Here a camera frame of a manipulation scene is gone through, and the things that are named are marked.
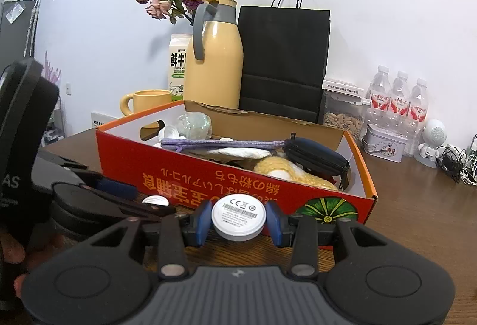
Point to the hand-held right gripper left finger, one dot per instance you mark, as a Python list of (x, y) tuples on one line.
[(201, 224)]

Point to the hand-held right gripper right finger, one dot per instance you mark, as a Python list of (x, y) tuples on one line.
[(275, 224)]

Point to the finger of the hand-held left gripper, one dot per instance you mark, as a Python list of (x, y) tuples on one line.
[(141, 212), (115, 188)]

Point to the smooth white cap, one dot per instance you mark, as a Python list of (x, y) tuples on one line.
[(154, 200)]

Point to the white round charger puck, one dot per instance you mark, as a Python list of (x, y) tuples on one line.
[(238, 215)]

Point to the red cardboard box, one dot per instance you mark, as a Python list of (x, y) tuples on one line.
[(149, 168)]

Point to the yellow and white plush toy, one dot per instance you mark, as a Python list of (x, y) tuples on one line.
[(275, 166)]

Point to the white foam object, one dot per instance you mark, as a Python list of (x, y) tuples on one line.
[(238, 153)]

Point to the purple knitted pouch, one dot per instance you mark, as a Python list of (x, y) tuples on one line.
[(223, 144)]

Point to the person's left hand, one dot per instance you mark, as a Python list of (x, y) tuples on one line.
[(13, 258)]

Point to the metal storage rack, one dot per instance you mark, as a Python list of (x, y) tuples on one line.
[(56, 124)]

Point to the black zip case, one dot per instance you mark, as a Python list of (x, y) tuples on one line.
[(316, 157)]

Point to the yellow mug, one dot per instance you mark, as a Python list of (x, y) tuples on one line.
[(149, 99)]

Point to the clear bubble wrap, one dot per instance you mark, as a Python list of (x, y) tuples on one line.
[(193, 124)]

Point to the clear snack container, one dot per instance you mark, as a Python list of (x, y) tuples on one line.
[(343, 122)]

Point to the white printed tin box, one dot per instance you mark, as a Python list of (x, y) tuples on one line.
[(384, 146)]

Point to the white milk carton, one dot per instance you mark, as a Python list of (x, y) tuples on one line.
[(179, 64)]

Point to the flat white box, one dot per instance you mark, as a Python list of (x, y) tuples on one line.
[(341, 86)]

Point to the yellow thermos jug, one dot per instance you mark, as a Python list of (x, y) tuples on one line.
[(216, 68)]

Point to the clear water bottle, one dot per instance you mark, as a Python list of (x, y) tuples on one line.
[(398, 98), (417, 105), (379, 94)]

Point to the black paper bag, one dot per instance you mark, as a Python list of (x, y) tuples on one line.
[(283, 49)]

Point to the white robot speaker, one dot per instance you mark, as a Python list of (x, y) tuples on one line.
[(434, 133)]

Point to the white wall outlet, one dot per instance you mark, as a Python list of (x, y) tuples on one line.
[(68, 88)]

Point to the purple flower wall sticker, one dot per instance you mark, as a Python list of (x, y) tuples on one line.
[(52, 73)]

